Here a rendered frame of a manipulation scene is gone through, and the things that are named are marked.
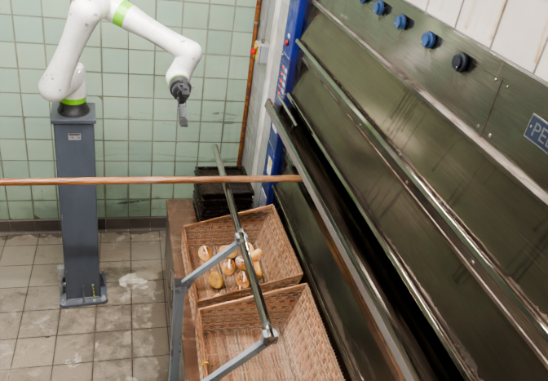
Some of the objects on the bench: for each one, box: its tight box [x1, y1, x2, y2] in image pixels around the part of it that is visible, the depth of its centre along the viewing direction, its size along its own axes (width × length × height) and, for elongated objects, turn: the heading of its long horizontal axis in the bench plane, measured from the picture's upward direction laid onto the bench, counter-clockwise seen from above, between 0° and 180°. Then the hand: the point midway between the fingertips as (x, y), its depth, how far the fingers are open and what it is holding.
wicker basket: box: [181, 204, 304, 327], centre depth 257 cm, size 49×56×28 cm
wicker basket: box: [195, 282, 346, 381], centre depth 208 cm, size 49×56×28 cm
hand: (184, 109), depth 213 cm, fingers open, 13 cm apart
